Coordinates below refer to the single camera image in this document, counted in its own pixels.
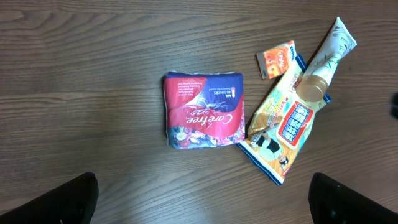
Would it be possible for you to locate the yellow snack bag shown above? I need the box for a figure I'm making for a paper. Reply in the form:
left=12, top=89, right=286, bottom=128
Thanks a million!
left=238, top=55, right=331, bottom=185

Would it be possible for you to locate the small orange box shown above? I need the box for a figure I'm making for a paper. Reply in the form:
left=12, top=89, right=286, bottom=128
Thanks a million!
left=256, top=40, right=297, bottom=80

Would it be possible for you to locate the white green tissue pack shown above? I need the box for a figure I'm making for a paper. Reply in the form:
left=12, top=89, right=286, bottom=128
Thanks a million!
left=296, top=17, right=357, bottom=102

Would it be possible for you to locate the red purple Carefree pack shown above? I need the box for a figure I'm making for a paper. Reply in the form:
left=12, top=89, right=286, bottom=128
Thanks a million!
left=164, top=72, right=246, bottom=149

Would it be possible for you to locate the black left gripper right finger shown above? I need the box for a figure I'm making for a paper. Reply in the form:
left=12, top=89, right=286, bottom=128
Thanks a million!
left=308, top=172, right=397, bottom=224

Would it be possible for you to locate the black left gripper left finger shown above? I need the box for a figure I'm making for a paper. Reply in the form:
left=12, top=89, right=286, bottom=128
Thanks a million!
left=1, top=172, right=99, bottom=224

